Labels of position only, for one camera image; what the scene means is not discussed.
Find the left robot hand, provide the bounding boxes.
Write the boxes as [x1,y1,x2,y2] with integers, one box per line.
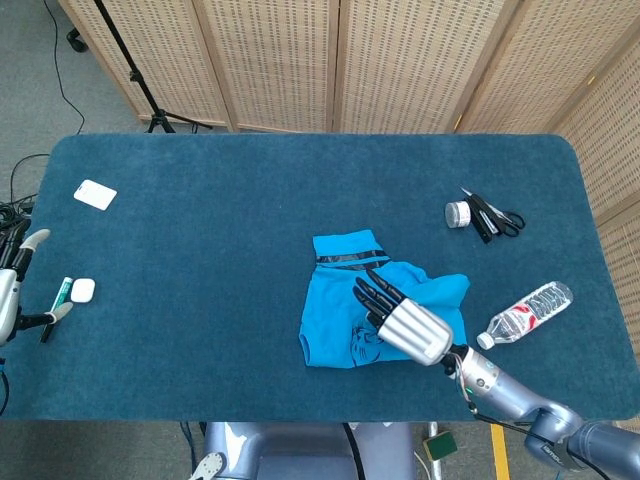
[0,219,74,347]

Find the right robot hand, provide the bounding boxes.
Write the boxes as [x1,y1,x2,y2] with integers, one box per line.
[352,269,455,365]

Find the blue Carolina Panthers t-shirt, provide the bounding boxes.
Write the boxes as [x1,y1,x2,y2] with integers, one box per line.
[298,229,472,370]

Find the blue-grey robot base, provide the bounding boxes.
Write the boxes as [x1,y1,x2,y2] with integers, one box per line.
[202,421,416,480]

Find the green and white marker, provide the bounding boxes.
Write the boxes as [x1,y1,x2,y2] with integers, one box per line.
[39,276,75,344]

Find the white earbuds case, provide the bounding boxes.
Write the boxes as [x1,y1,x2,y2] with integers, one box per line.
[69,278,97,304]

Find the clear plastic water bottle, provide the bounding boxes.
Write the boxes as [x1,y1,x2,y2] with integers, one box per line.
[475,281,574,350]

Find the green and yellow sponge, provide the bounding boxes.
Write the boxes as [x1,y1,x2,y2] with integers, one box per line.
[422,429,459,461]

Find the black stapler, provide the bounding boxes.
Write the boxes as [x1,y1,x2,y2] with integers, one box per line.
[467,194,501,245]

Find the silver metal pole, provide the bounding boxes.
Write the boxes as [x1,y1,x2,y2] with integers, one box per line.
[427,422,444,480]

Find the white card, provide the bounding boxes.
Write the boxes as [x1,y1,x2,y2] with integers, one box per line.
[72,178,119,212]

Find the black scissors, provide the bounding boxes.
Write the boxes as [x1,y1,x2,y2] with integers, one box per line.
[459,187,527,237]

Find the dark blue carpeted table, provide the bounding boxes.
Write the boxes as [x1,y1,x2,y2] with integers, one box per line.
[0,132,629,424]

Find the black tripod stand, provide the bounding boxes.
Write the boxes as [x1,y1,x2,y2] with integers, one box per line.
[92,0,214,134]

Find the black chair caster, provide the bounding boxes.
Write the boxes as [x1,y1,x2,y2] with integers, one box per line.
[67,27,90,54]

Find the bundle of black cables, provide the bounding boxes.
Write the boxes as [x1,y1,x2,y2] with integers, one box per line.
[0,152,51,251]

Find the thin black floor cable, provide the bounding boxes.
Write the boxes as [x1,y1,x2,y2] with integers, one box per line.
[44,0,87,136]

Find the white robot bracket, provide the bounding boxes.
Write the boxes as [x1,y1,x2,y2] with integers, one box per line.
[188,452,229,480]

